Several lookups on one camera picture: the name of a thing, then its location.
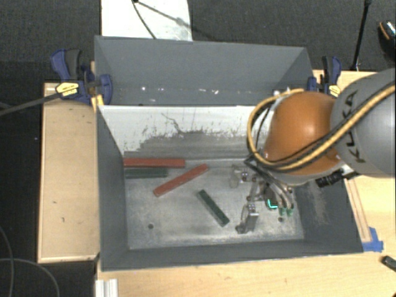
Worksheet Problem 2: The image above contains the dark green flat block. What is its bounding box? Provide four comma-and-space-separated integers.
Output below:
124, 168, 169, 179
196, 189, 231, 228

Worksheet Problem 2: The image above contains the red-brown flat block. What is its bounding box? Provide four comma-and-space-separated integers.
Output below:
152, 163, 210, 198
123, 157, 186, 169

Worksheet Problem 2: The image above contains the grey metal bin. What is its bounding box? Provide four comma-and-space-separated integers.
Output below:
93, 35, 364, 272

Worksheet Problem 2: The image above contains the black cylinder on white bracket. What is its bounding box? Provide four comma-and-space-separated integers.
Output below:
314, 169, 360, 189

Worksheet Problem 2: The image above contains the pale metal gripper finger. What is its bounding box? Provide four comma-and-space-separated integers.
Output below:
235, 203, 260, 235
229, 165, 251, 189

